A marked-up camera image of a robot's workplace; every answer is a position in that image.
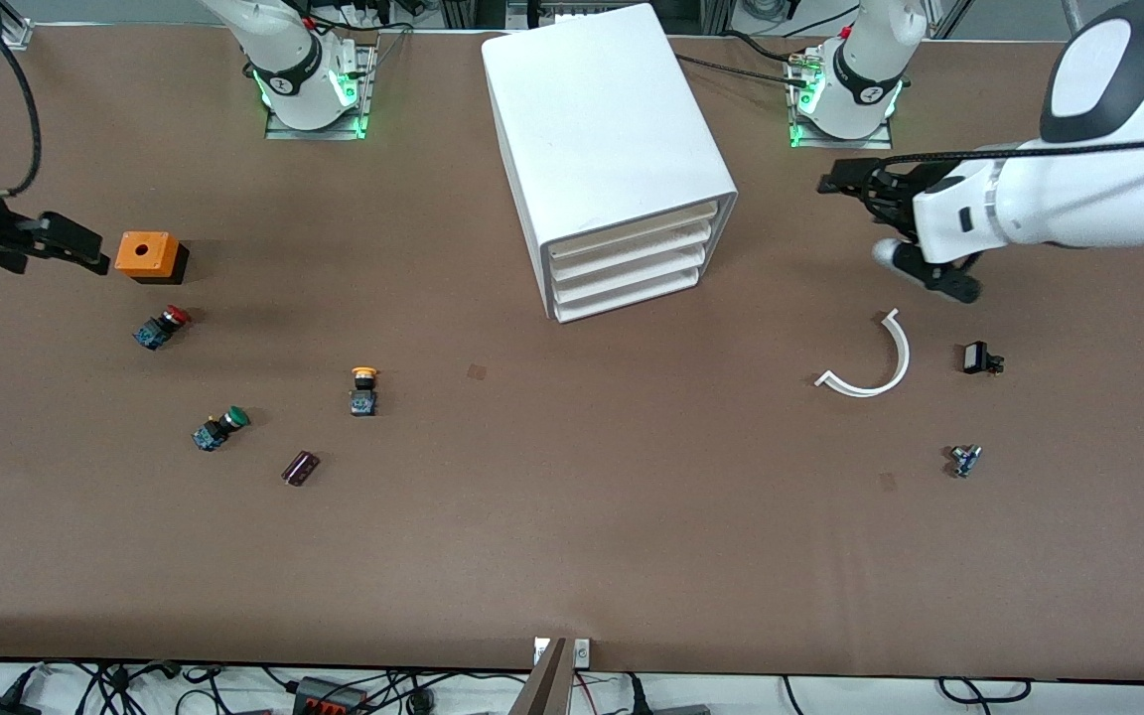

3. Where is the white plastic drawer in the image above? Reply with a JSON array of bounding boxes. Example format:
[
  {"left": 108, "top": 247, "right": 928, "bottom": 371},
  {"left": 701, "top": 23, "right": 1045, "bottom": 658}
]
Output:
[
  {"left": 550, "top": 248, "right": 712, "bottom": 304},
  {"left": 544, "top": 199, "right": 724, "bottom": 261},
  {"left": 552, "top": 270, "right": 707, "bottom": 324},
  {"left": 548, "top": 223, "right": 717, "bottom": 284}
]

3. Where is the red push button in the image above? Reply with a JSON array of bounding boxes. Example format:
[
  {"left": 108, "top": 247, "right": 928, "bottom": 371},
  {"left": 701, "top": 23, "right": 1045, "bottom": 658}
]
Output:
[{"left": 132, "top": 305, "right": 193, "bottom": 351}]

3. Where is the green push button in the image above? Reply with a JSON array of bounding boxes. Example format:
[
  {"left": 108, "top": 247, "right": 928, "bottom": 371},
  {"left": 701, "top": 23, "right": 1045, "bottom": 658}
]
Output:
[{"left": 192, "top": 405, "right": 251, "bottom": 453}]

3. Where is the white drawer cabinet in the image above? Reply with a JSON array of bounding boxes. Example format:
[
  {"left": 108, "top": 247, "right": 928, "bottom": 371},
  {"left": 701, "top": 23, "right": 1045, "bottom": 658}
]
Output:
[{"left": 481, "top": 3, "right": 740, "bottom": 324}]

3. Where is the orange box with black base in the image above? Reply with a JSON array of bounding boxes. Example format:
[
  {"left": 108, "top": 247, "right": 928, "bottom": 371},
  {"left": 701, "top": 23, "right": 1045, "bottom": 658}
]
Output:
[{"left": 114, "top": 231, "right": 190, "bottom": 286}]

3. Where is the white curved plastic piece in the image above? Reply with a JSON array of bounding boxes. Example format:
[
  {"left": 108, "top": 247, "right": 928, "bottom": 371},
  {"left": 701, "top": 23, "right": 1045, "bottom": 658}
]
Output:
[{"left": 814, "top": 308, "right": 912, "bottom": 398}]

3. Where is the black power strip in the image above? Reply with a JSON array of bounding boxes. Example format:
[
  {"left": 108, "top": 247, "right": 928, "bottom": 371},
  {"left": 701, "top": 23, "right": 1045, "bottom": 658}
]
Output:
[{"left": 292, "top": 675, "right": 371, "bottom": 715}]

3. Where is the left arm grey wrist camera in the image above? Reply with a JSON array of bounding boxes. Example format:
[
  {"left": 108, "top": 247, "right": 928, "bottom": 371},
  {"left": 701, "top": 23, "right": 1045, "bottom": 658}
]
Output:
[{"left": 873, "top": 236, "right": 983, "bottom": 305}]

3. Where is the black base cable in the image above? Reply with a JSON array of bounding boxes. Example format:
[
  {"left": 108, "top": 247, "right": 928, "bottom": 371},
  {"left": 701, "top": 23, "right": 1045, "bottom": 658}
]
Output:
[{"left": 676, "top": 53, "right": 816, "bottom": 90}]

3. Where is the black looped cable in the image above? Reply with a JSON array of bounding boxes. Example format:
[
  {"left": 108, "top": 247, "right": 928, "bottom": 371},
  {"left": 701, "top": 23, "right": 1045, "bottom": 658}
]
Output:
[{"left": 936, "top": 676, "right": 1033, "bottom": 705}]

